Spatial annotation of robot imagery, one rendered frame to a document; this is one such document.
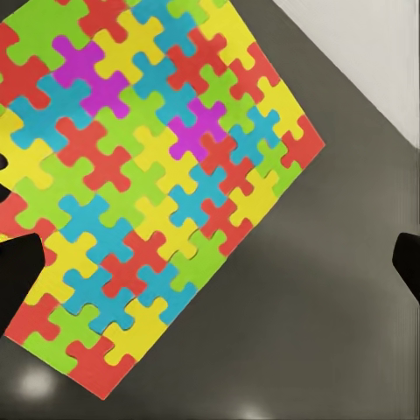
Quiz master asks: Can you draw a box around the jigsaw puzzle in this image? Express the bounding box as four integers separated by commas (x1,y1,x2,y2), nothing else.
0,0,325,401

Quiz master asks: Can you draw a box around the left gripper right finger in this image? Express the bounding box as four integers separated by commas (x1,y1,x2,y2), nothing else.
392,232,420,304

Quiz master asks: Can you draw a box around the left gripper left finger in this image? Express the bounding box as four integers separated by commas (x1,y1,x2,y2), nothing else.
0,232,46,339

